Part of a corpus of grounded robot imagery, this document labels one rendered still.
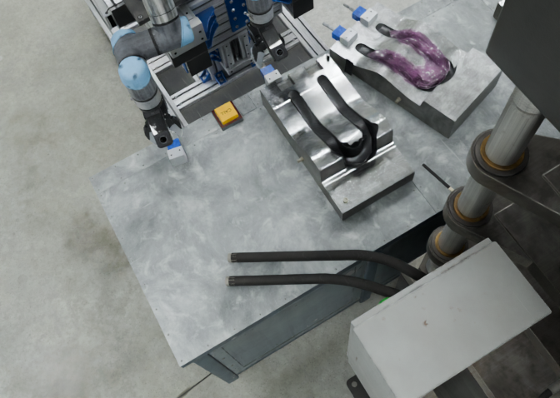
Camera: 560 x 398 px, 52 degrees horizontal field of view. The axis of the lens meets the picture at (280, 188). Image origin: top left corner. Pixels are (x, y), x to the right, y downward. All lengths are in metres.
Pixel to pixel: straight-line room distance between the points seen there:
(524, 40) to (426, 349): 0.52
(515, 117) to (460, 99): 0.95
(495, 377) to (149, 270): 1.03
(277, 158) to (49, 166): 1.51
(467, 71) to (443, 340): 1.11
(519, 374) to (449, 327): 0.75
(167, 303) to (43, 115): 1.72
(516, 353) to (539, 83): 1.10
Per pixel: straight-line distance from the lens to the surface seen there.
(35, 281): 2.88
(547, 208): 1.07
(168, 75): 2.88
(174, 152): 1.89
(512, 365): 1.76
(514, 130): 0.96
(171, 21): 1.61
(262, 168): 1.87
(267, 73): 2.00
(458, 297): 1.05
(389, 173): 1.79
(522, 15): 0.76
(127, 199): 1.93
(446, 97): 1.88
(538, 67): 0.77
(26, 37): 3.62
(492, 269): 1.07
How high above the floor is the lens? 2.47
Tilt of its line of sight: 65 degrees down
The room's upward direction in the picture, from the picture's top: 12 degrees counter-clockwise
